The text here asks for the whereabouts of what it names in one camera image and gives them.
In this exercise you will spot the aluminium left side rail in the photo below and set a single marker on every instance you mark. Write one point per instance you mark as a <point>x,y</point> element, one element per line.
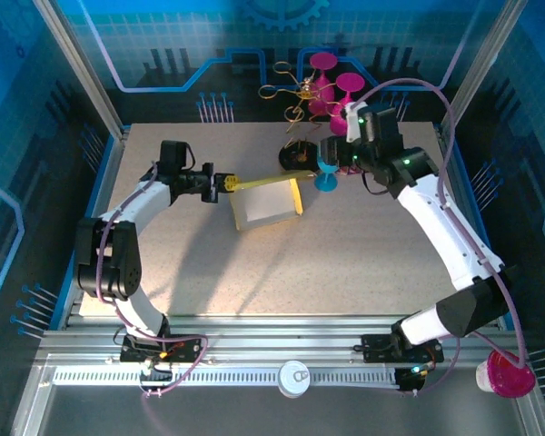
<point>101,213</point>

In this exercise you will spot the aluminium right side rail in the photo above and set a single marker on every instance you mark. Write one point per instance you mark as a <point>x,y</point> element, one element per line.
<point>465,191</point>

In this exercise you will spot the aluminium front frame rails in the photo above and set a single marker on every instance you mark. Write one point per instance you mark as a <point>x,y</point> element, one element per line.
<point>277,338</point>

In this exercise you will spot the aluminium right frame post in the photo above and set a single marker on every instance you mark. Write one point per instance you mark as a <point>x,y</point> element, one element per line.
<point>474,68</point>

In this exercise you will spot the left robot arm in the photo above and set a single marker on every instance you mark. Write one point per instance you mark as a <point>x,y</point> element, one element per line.
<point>131,204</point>

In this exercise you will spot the aluminium rail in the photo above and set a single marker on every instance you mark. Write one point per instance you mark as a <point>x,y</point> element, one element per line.
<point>465,191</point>
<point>101,213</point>

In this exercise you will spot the aluminium left frame post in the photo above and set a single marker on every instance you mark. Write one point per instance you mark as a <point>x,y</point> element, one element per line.
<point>82,77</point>

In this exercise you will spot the yellow and white paper box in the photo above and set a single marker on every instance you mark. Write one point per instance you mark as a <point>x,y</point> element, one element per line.
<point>268,202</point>

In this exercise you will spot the white pull-tab tin can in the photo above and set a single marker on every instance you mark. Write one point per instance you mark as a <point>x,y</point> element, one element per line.
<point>294,381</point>

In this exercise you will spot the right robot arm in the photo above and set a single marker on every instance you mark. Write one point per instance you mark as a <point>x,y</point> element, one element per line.
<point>436,218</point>

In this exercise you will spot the blue plastic goblet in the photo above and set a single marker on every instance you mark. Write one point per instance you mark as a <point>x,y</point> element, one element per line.
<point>329,181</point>

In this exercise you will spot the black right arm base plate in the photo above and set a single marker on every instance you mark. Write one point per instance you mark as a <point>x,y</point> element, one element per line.
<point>374,347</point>

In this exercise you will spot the aluminium frame post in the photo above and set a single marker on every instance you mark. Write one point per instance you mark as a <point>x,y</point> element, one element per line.
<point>82,77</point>
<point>474,68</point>

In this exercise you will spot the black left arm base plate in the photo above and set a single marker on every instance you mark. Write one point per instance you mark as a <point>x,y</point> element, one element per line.
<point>186,349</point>

